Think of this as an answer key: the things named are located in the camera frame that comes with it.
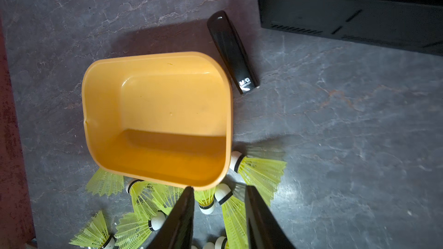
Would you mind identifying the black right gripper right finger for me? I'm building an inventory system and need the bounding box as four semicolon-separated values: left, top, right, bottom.
245;186;295;249

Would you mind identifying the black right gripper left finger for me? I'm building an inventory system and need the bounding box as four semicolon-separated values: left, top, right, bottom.
147;186;195;249

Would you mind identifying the yellow shuttlecock two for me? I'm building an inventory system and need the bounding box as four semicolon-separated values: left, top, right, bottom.
215;183;249;249

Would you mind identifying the yellow shuttlecock one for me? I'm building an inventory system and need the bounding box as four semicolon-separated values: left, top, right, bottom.
230;151;287;206

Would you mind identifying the yellow shuttlecock six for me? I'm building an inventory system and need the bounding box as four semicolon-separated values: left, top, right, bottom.
86;168;124;197

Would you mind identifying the yellow plastic storage box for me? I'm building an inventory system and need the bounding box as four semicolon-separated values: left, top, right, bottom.
81;52;233;190

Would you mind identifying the yellow shuttlecock four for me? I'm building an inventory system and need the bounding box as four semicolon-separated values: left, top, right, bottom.
151;183;184;216

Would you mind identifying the yellow shuttlecock three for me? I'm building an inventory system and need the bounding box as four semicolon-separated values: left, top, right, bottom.
194;187;216;215

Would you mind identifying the yellow shuttlecock seven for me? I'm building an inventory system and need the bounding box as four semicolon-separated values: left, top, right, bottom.
114;211;166;249

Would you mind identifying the yellow shuttlecock five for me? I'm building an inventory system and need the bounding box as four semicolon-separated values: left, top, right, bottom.
126;179;160;220

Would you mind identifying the yellow shuttlecock eight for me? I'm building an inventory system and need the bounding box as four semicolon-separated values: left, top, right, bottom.
69;210;116;249

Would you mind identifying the black file holder rack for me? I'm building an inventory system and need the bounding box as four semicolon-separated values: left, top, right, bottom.
258;0;443;55

